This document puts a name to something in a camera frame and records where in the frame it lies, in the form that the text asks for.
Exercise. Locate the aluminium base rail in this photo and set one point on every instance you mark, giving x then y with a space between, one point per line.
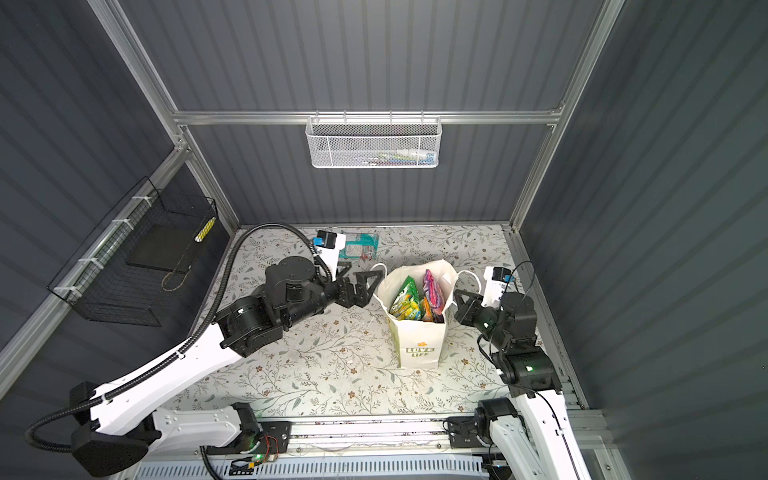
380 434

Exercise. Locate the purple Fox's candy bag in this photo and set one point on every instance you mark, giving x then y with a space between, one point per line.
433 293

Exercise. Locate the white wire mesh basket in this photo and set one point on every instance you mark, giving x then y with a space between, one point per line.
386 144

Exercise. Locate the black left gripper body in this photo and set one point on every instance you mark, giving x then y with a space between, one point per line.
324 292

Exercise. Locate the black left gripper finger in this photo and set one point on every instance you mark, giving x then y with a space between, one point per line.
352 299
366 282

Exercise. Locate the white illustrated paper bag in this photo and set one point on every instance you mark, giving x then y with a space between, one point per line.
418 344

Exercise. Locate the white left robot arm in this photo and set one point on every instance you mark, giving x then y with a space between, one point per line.
123 421

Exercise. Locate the lime Fox's candy bag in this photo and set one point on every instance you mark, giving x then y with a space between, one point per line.
405 306

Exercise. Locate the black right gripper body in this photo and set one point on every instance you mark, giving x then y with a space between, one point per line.
475 314

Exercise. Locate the teal candy bag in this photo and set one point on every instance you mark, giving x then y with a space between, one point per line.
360 246

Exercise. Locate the large orange candy bag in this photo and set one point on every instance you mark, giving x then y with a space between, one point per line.
426 310

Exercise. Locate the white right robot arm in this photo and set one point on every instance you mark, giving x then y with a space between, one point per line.
530 426

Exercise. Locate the black wire basket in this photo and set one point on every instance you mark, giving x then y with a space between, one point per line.
152 264

